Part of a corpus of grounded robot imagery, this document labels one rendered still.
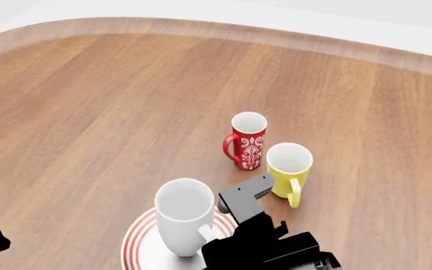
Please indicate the white plate with red rings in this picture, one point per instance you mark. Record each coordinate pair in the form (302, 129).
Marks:
(143, 242)

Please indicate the tall white mug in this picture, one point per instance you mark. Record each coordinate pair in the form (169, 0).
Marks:
(182, 219)

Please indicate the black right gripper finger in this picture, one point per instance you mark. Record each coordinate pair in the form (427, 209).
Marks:
(244, 199)
(218, 251)

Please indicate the yellow and white mug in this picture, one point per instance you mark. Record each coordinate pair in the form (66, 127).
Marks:
(284, 182)

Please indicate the red mug with white pattern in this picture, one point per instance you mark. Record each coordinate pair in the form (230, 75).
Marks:
(251, 153)

